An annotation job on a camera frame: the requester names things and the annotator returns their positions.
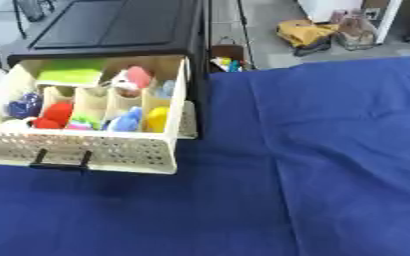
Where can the pale compartment drawer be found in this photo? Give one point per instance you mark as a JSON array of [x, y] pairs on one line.
[[80, 151]]

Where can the black cabinet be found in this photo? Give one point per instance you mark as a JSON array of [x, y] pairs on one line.
[[115, 30]]

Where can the light blue soft toy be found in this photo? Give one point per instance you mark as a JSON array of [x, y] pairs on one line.
[[127, 120]]

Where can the yellow bag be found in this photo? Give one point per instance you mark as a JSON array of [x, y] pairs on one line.
[[303, 32]]

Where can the white cabinet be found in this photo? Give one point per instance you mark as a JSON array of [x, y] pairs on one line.
[[354, 13]]

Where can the green and pink toy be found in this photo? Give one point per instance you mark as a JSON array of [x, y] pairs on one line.
[[83, 122]]

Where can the brown bag with toys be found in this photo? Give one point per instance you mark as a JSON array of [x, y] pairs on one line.
[[228, 56]]

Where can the dark blue soft toy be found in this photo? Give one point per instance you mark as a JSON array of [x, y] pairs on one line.
[[24, 106]]

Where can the black tripod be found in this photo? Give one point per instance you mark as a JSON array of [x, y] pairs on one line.
[[243, 26]]

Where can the pale blue toy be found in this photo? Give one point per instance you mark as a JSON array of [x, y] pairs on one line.
[[167, 88]]

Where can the yellow toy fruit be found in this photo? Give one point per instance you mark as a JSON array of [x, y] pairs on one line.
[[156, 119]]

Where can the pink and white soft toy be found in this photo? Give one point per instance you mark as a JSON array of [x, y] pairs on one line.
[[134, 80]]

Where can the red soft toy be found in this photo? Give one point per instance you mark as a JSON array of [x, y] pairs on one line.
[[55, 115]]

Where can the green sponge block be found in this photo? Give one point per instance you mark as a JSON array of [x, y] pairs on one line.
[[71, 74]]

